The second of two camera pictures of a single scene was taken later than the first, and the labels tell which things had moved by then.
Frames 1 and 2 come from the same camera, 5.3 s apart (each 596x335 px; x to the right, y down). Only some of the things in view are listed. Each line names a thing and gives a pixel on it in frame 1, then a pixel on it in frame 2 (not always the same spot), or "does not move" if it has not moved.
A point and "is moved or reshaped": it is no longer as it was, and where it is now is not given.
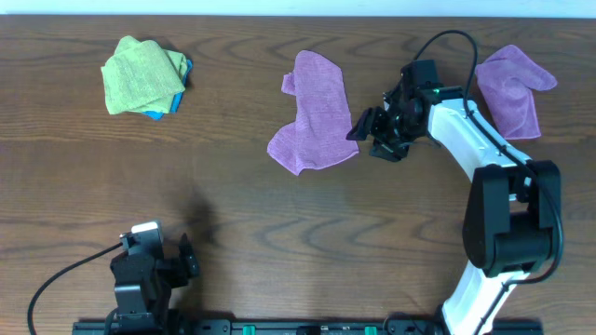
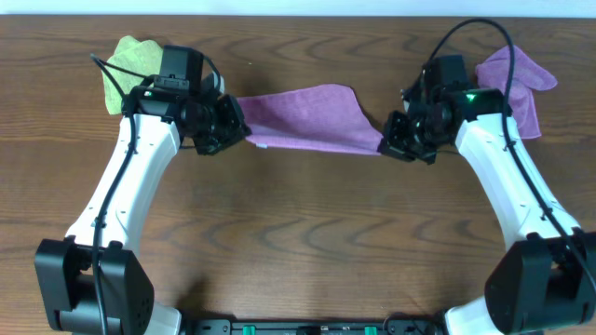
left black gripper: [186, 270] to [235, 125]
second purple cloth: [507, 78] does not move
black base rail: [309, 328] does not move
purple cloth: [321, 133] is moved or reshaped
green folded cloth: [142, 76] does not move
